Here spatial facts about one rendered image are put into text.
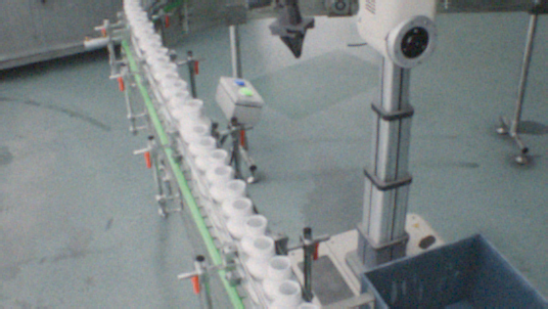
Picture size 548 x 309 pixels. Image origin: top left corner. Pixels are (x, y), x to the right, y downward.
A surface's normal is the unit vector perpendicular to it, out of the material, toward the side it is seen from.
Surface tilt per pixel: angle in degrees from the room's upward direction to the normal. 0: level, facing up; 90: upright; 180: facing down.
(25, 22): 90
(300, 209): 0
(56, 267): 0
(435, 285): 90
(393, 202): 90
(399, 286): 90
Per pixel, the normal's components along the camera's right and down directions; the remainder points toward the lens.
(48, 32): 0.35, 0.50
